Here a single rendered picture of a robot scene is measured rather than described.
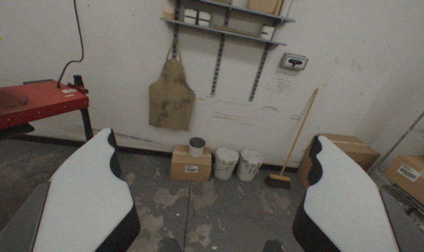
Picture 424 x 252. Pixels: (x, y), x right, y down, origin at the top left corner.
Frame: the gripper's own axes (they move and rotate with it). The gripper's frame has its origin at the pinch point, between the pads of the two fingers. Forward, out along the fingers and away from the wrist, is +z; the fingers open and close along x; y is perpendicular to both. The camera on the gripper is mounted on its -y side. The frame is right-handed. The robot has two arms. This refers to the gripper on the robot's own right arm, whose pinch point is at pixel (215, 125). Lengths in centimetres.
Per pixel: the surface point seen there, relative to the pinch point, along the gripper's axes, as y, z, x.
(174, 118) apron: 92, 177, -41
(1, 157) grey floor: 136, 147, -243
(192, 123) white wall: 103, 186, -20
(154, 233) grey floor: 163, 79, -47
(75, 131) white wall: 119, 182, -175
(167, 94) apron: 61, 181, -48
